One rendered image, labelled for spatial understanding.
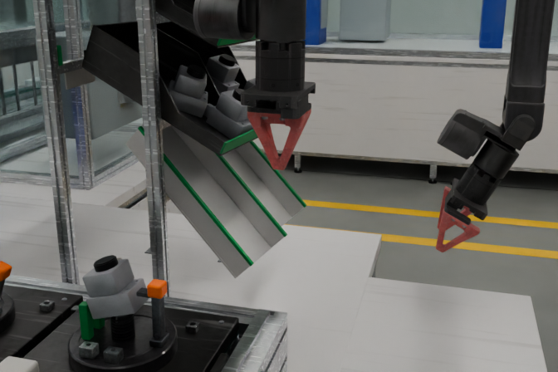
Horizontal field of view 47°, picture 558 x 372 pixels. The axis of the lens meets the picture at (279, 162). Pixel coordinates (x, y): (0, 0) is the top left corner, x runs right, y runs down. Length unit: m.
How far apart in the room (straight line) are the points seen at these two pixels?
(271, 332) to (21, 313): 0.37
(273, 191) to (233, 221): 0.18
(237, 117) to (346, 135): 3.72
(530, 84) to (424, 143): 3.58
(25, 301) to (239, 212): 0.37
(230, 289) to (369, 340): 0.31
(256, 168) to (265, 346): 0.46
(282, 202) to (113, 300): 0.51
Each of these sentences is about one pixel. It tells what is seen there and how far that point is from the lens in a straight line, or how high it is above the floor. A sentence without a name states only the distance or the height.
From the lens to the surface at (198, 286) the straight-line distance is 1.29.
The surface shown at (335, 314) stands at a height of 0.86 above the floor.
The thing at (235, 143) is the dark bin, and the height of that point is 1.20.
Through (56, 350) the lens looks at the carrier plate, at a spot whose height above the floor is 0.97.
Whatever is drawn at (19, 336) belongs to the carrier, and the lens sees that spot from 0.98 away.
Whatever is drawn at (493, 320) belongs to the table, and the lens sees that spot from 1.23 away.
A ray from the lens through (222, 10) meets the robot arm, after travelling 0.74.
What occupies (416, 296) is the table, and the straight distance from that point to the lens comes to 1.27.
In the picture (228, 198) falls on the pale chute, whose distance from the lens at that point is 1.13.
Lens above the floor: 1.45
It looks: 16 degrees down
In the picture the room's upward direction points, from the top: straight up
